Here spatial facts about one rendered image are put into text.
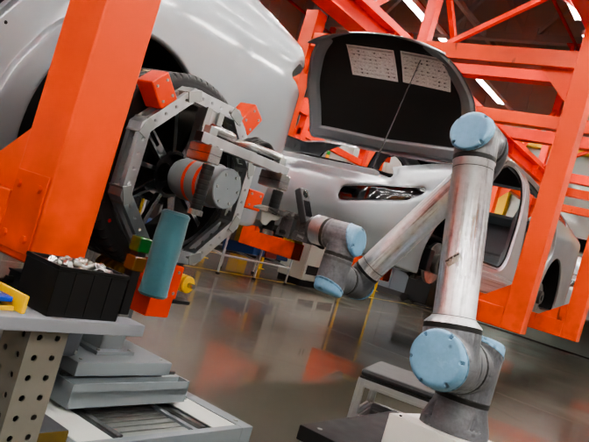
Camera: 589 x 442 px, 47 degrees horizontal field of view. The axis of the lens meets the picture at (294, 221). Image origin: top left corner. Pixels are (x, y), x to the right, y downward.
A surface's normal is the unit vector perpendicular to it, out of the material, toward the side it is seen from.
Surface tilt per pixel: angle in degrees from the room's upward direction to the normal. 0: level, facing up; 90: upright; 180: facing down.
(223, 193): 90
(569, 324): 90
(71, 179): 90
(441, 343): 90
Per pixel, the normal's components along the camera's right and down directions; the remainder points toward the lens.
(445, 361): -0.56, -0.17
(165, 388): 0.78, 0.22
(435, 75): -0.58, 0.63
